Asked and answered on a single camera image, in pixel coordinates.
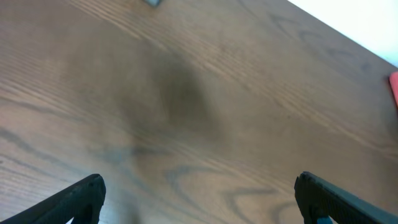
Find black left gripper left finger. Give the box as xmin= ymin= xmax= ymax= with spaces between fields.
xmin=1 ymin=174 xmax=106 ymax=224

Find red printed t-shirt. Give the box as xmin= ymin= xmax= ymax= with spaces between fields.
xmin=389 ymin=72 xmax=398 ymax=106

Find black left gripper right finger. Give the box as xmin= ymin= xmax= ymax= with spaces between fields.
xmin=294 ymin=171 xmax=397 ymax=224

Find grey shorts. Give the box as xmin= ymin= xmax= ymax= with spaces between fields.
xmin=144 ymin=0 xmax=162 ymax=7

